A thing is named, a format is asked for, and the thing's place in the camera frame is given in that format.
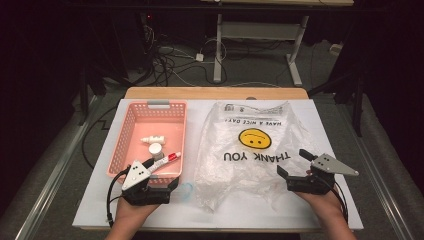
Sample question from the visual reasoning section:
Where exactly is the black metal stand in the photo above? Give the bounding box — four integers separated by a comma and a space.
308, 64, 365, 138
77, 64, 108, 127

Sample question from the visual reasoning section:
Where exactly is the tangle of floor cables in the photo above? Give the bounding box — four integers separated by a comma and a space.
141, 24, 229, 88

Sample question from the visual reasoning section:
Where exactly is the white metal desk frame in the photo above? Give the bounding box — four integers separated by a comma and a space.
199, 0, 355, 88

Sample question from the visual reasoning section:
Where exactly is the clear smiley plastic bag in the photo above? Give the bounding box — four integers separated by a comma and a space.
194, 100, 321, 213

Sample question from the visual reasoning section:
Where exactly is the white dropper bottle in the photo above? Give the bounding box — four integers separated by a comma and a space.
139, 135, 166, 146

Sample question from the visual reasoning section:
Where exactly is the pink perforated plastic basket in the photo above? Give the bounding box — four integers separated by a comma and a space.
106, 99, 188, 187

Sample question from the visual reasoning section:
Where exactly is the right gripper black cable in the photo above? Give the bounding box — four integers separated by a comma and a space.
328, 179, 350, 225

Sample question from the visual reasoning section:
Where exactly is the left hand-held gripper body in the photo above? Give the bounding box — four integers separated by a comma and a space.
121, 159, 172, 206

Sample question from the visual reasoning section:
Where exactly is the person's left hand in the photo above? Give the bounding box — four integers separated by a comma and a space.
114, 194, 160, 228

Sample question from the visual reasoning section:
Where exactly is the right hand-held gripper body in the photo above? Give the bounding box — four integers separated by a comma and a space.
286, 152, 360, 196

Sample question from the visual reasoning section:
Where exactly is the white board sheet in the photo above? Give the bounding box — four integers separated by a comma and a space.
72, 98, 364, 231

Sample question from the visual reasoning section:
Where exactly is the red and white tube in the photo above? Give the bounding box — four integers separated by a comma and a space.
148, 151, 183, 174

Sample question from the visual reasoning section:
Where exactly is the black floor cable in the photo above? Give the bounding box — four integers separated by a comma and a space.
80, 105, 118, 170

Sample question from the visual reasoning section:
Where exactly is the person's right hand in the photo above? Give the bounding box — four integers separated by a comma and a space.
294, 169, 343, 222

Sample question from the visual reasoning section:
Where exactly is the metal floor rail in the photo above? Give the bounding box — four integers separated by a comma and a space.
344, 131, 416, 240
14, 95, 103, 240

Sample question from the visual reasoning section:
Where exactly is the small white-capped jar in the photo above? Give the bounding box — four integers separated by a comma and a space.
148, 142, 165, 162

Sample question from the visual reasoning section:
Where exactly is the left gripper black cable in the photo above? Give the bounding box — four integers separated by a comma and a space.
105, 165, 132, 228

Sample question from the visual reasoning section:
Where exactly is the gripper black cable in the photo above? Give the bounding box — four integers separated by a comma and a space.
105, 165, 132, 228
328, 179, 350, 225

